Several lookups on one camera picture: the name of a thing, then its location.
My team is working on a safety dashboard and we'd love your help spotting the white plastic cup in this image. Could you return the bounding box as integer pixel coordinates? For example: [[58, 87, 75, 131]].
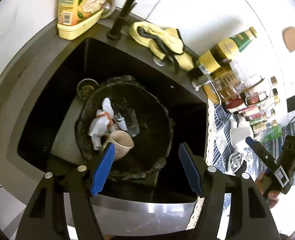
[[230, 127, 253, 147]]

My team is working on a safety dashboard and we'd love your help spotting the brown paper cup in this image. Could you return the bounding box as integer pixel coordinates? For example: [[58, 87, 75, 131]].
[[101, 131, 134, 161]]

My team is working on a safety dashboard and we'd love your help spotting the white tissue with orange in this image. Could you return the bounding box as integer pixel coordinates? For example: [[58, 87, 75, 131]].
[[88, 98, 128, 151]]

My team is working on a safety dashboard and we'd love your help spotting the silver foil wrapper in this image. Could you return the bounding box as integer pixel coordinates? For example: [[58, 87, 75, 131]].
[[227, 152, 247, 176]]

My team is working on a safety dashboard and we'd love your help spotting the black kitchen sink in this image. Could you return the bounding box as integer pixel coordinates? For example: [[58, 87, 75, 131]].
[[17, 38, 207, 203]]

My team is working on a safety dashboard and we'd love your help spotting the black-lined trash bin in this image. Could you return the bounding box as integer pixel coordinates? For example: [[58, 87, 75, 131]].
[[75, 75, 173, 181]]

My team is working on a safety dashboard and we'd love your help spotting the black kitchen faucet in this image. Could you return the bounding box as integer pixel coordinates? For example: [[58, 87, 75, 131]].
[[106, 0, 185, 40]]

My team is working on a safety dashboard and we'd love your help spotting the person's right hand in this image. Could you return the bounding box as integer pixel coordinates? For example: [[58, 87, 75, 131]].
[[255, 172, 280, 209]]

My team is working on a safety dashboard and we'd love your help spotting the green packaged bottle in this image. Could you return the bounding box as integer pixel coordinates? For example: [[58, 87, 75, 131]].
[[257, 125, 282, 143]]

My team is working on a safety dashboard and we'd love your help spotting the blue white patterned tablecloth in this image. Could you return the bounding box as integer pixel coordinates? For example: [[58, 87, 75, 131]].
[[184, 102, 295, 230]]

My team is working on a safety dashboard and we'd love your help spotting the soy sauce bottle white label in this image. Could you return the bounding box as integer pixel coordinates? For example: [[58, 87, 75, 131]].
[[225, 93, 250, 113]]

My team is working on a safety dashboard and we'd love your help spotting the large clear cooking oil jug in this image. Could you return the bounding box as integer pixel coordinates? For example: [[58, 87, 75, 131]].
[[203, 60, 265, 105]]

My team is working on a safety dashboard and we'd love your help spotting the chrome soap dispenser pump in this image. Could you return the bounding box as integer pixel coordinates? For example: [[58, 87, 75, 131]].
[[191, 74, 222, 105]]

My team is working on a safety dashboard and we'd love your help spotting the green-label dark glass bottle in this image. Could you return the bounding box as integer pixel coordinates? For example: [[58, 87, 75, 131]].
[[189, 27, 258, 79]]

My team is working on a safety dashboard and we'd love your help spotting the sink drain strainer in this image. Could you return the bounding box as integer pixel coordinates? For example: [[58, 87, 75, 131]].
[[76, 79, 100, 100]]

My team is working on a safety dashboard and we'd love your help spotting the yellow cleaning cloth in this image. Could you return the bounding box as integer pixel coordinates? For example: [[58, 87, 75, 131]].
[[129, 22, 194, 73]]

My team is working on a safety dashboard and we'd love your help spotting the round metal sink plug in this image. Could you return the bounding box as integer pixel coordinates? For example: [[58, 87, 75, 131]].
[[100, 0, 116, 19]]

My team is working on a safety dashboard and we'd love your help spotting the yellow dish soap bottle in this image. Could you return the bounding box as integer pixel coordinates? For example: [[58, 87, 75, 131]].
[[57, 0, 106, 40]]

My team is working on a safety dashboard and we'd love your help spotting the black wall socket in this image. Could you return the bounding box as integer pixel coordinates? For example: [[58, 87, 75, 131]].
[[286, 95, 295, 113]]

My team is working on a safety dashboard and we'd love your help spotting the wooden cutting board on wall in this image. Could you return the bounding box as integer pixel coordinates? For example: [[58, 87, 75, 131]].
[[282, 27, 295, 53]]

